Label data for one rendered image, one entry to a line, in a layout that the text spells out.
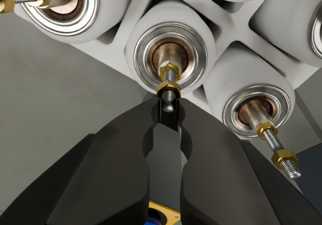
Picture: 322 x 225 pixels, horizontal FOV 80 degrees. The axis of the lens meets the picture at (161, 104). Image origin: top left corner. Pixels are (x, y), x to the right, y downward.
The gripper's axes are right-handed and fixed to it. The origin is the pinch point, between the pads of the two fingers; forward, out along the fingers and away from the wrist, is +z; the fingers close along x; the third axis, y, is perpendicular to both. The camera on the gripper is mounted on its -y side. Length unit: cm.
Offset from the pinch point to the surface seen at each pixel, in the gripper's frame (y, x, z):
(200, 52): -0.4, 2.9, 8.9
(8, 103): 23, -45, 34
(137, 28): -2.5, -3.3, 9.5
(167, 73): 0.1, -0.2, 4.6
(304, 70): 3.7, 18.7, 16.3
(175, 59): -0.5, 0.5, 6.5
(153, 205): 16.0, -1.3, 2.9
